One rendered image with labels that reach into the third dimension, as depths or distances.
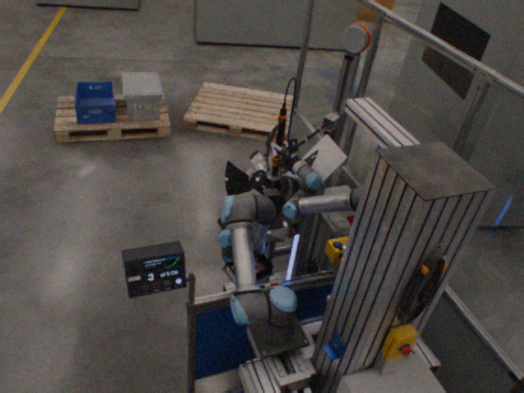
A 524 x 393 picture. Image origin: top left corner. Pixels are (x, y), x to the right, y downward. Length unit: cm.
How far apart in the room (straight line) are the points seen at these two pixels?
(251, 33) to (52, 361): 600
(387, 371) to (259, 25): 669
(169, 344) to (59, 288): 96
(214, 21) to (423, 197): 679
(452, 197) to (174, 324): 244
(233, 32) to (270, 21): 63
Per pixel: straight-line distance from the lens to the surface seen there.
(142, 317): 341
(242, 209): 192
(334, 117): 288
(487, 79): 219
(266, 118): 551
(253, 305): 186
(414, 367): 189
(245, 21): 784
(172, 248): 208
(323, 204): 201
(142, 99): 515
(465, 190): 133
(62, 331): 345
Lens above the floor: 270
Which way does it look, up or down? 38 degrees down
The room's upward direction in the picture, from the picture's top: 8 degrees clockwise
